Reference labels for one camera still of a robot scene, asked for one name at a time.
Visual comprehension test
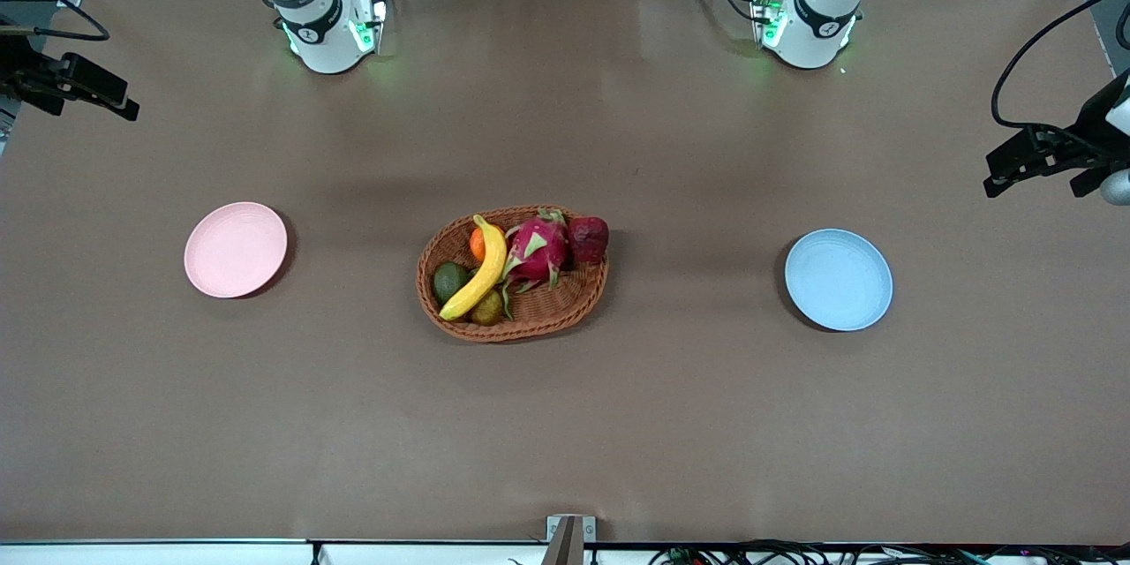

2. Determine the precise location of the dark red apple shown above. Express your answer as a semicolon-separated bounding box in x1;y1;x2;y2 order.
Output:
567;215;610;266

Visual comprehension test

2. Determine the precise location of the green avocado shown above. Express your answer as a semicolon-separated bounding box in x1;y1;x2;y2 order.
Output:
432;261;471;305

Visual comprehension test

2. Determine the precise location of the brown wicker basket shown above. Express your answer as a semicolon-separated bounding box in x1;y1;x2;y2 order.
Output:
416;205;610;343

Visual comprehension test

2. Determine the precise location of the pink dragon fruit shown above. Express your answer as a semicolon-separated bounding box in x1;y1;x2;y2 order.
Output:
499;207;573;319

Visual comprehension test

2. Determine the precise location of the pink plate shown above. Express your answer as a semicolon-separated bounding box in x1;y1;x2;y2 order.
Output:
184;201;289;299

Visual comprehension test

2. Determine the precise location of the bundle of black cables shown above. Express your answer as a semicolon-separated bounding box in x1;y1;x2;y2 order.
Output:
649;539;1130;565

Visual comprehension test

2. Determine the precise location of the brown-green kiwi fruit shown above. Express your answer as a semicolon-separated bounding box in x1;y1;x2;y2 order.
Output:
468;287;506;327

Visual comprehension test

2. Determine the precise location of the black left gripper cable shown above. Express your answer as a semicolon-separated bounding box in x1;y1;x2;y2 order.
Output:
991;0;1130;130

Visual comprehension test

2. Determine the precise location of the blue plate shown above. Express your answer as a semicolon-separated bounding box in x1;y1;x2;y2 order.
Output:
784;229;894;333

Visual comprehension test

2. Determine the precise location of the orange fruit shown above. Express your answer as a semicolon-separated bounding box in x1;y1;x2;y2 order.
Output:
469;225;506;264

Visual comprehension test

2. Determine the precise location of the brown table cover sheet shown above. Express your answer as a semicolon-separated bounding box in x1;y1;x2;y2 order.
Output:
0;0;1130;546

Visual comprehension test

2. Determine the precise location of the metal camera post bracket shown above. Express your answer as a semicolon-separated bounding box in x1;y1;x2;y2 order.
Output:
543;515;597;565

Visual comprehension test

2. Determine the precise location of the yellow banana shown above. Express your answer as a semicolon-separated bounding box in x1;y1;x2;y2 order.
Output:
439;214;509;321

